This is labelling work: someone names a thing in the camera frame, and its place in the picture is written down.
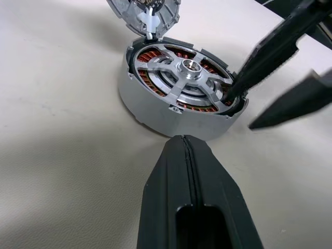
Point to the motor cover with circuit board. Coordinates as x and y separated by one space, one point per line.
135 15

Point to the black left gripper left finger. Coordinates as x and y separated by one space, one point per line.
166 197

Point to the silver spoked motor rotor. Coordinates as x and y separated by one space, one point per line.
188 71

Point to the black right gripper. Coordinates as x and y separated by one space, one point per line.
324 39

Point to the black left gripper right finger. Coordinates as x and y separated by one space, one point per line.
223 197

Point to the motor stator with copper windings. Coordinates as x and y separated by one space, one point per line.
155 116

